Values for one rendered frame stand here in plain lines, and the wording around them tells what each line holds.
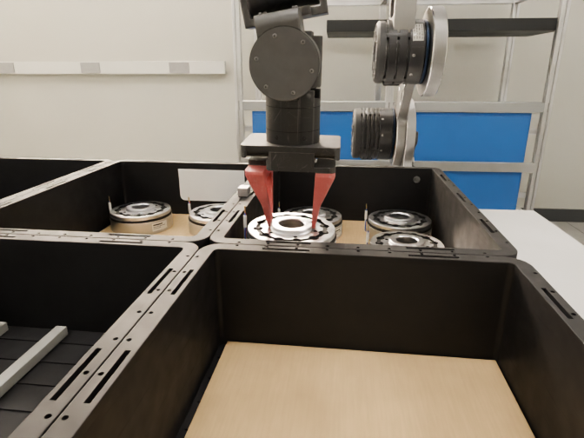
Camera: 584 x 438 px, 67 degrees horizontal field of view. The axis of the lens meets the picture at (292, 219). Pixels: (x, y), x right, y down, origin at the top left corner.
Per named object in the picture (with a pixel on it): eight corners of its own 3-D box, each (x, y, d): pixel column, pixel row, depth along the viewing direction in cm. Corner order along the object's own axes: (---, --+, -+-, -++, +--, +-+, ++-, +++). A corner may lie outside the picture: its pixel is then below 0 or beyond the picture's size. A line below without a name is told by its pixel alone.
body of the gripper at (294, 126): (339, 166, 44) (343, 90, 42) (240, 162, 45) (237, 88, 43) (339, 151, 50) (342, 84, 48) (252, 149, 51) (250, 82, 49)
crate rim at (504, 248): (271, 175, 82) (271, 162, 81) (437, 180, 78) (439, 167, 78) (206, 264, 44) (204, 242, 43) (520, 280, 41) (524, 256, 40)
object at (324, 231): (256, 214, 56) (256, 209, 56) (335, 219, 55) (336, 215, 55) (238, 246, 47) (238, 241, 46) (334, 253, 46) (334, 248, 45)
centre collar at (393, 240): (389, 235, 64) (389, 232, 64) (424, 239, 63) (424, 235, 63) (388, 248, 60) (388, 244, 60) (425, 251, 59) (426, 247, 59)
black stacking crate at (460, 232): (272, 224, 85) (271, 166, 81) (431, 231, 81) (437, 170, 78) (213, 345, 47) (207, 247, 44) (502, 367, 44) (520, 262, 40)
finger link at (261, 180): (310, 239, 48) (313, 153, 44) (245, 235, 48) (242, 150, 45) (314, 215, 54) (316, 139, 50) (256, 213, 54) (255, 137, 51)
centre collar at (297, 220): (274, 219, 53) (274, 214, 53) (314, 222, 53) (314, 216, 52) (267, 235, 49) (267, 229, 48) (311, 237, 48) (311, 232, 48)
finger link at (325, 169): (332, 240, 47) (335, 154, 44) (266, 236, 48) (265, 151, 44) (333, 216, 54) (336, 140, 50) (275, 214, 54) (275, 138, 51)
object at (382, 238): (372, 231, 68) (373, 228, 67) (441, 237, 65) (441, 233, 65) (367, 257, 58) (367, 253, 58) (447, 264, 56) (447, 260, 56)
